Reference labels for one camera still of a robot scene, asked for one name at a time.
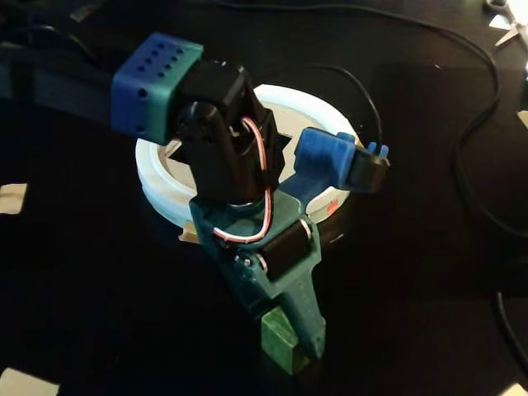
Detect thin black camera cable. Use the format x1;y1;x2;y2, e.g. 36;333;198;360
308;63;384;146

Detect short black cable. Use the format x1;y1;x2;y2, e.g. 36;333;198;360
496;290;528;372

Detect white round shape sorter lid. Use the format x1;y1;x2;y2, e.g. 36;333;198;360
134;82;358;229

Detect grey handled scissors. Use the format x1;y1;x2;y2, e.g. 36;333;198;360
483;0;528;47

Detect green wooden cube block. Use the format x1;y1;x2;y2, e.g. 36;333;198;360
260;310;312;376

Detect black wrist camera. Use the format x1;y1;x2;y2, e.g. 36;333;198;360
346;148;392;196

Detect wide masking tape strip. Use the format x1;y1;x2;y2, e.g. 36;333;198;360
178;220;204;245

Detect teal gripper with motor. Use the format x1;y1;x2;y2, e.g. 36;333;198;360
188;192;328;360

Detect thick long black cable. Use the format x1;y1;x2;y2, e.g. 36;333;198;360
197;0;528;239

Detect white paper sheet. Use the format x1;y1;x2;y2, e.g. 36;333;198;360
0;367;61;396
499;381;528;396

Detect red white servo wire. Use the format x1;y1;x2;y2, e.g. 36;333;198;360
211;116;274;245

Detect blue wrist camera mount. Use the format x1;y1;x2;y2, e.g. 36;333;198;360
276;126;391;197

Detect tan tape piece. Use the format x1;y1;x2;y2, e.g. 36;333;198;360
0;182;28;215

